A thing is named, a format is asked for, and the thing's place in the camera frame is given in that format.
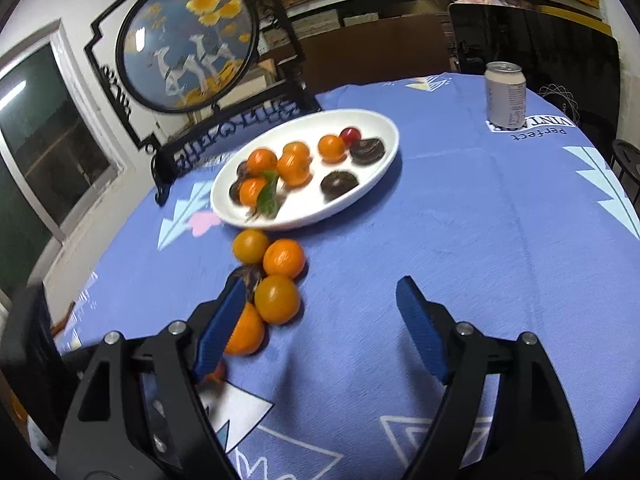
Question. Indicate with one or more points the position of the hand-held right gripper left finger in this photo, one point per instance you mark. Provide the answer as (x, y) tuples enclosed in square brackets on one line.
[(222, 325)]

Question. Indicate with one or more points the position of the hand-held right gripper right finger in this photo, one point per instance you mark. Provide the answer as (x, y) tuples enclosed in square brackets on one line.
[(420, 330)]

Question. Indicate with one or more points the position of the dark brown fruit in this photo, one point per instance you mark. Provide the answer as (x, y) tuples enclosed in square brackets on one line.
[(242, 169), (234, 193), (367, 150), (339, 183), (247, 276)]

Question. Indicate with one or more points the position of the white oval plate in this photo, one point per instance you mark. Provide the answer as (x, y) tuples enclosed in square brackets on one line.
[(310, 207)]

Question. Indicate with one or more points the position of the red cherry tomato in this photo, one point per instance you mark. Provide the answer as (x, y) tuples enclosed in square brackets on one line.
[(351, 134)]

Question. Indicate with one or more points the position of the blue printed tablecloth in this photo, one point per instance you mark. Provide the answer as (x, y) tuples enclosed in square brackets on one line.
[(450, 240)]

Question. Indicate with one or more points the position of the grey drink can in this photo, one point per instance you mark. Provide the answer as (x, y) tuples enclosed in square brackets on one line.
[(506, 102)]

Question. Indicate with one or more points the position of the white framed window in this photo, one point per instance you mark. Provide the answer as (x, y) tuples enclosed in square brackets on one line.
[(45, 150)]

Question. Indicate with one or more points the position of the round black stool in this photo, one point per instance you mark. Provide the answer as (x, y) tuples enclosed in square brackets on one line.
[(627, 160)]

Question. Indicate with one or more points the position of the round deer screen black stand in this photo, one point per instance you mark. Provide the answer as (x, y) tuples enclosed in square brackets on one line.
[(185, 50)]

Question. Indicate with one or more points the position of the brown cardboard box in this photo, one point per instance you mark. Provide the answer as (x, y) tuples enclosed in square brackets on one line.
[(380, 45)]

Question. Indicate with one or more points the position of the black panel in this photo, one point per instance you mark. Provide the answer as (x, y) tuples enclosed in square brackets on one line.
[(565, 50)]

